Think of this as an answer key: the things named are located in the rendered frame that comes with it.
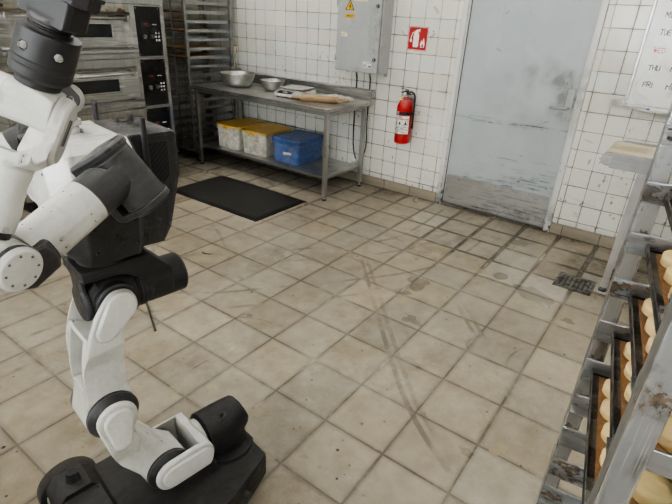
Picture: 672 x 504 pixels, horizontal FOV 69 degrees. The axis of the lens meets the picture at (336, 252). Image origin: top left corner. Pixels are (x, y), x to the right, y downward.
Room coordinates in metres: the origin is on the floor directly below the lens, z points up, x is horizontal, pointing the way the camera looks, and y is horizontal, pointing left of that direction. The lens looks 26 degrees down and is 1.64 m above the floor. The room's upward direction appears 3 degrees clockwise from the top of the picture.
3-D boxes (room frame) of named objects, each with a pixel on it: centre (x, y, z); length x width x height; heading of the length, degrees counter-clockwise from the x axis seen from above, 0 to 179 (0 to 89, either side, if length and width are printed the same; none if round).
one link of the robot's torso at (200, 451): (1.18, 0.52, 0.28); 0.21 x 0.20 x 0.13; 136
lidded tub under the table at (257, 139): (5.35, 0.83, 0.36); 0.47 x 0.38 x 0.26; 145
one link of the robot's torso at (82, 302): (1.14, 0.55, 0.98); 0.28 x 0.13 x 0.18; 136
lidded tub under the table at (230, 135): (5.57, 1.16, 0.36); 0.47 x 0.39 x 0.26; 143
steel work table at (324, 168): (5.26, 0.71, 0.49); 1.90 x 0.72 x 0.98; 55
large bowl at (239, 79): (5.56, 1.17, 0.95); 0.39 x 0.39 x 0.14
